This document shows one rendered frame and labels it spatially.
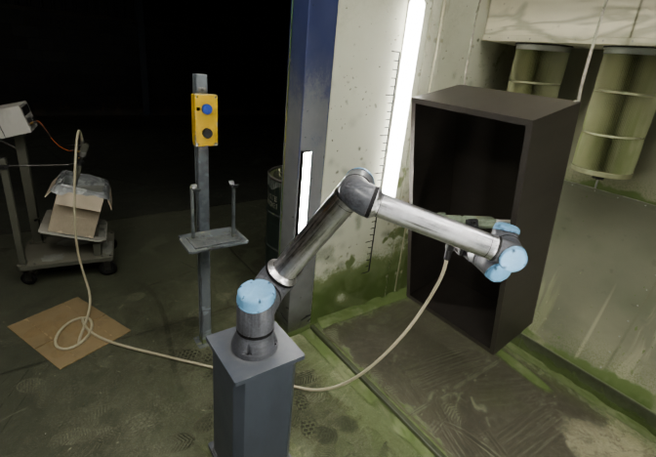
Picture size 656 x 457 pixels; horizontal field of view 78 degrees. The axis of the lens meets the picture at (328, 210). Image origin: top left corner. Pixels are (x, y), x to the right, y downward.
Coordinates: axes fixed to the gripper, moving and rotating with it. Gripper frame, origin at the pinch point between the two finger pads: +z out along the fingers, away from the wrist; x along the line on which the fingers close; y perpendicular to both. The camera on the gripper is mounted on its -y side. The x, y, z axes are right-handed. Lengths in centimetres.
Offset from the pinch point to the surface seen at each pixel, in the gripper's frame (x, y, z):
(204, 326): -113, 101, 67
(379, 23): -17, -82, 92
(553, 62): 103, -71, 92
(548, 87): 104, -56, 92
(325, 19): -51, -81, 77
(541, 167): 24.7, -32.1, -12.5
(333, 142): -39, -17, 80
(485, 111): 2, -51, -1
